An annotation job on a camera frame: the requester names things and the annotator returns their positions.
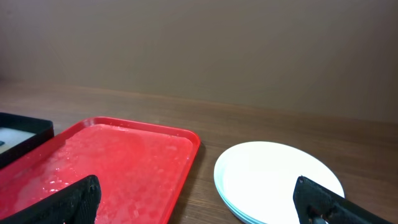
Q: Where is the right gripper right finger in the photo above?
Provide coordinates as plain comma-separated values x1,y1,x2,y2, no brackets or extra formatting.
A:
293,176,392,224

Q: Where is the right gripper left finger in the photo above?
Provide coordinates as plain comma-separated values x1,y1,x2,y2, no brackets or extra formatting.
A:
1,175,101,224

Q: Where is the white round plate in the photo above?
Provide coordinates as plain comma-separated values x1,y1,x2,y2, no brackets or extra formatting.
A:
214,141,345,224

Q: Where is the light blue plate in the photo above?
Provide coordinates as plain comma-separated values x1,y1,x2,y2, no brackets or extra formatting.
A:
215,184,264,224

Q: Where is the red plastic tray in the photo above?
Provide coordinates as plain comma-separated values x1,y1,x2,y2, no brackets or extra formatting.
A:
1,117,200,223

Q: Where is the black tray with soapy water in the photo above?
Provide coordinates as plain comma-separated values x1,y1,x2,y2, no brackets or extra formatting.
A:
1,113,55,168

